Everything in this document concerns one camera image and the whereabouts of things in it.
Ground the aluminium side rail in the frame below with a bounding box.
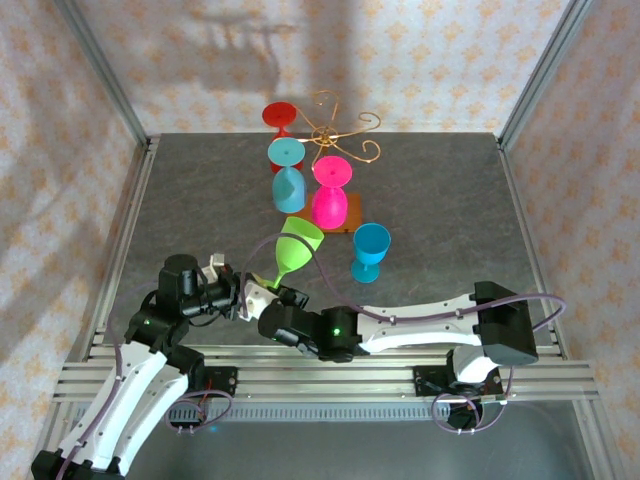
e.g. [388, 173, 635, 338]
[82, 133, 162, 361]
[496, 133, 571, 361]

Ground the green plastic wine glass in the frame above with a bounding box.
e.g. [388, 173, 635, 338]
[249, 216, 326, 292]

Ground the pink plastic wine glass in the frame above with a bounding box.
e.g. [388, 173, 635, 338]
[311, 155, 354, 231]

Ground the grey slotted cable duct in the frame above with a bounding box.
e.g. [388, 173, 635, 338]
[69, 402, 586, 424]

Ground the light blue plastic wine glass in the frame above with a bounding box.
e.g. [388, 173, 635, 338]
[267, 138, 308, 213]

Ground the gold wire wine glass rack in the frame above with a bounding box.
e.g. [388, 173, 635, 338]
[294, 90, 382, 234]

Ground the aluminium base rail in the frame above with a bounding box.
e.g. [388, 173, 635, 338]
[52, 343, 601, 404]

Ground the cyan plastic wine glass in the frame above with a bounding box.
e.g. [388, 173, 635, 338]
[350, 222, 393, 284]

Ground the red plastic wine glass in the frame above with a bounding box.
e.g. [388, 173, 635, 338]
[262, 102, 306, 175]

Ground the purple cable loop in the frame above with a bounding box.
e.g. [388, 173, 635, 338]
[432, 392, 507, 436]
[164, 388, 234, 435]

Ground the aluminium frame post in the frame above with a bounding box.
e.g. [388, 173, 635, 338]
[498, 0, 597, 149]
[53, 0, 151, 146]

